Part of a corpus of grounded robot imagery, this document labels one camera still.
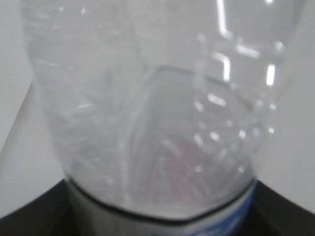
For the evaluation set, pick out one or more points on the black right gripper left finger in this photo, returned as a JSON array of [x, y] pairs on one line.
[[48, 215]]

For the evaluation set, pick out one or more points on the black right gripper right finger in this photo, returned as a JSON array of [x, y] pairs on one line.
[[273, 215]]

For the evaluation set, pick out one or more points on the clear water bottle red label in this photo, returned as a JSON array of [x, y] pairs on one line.
[[157, 109]]

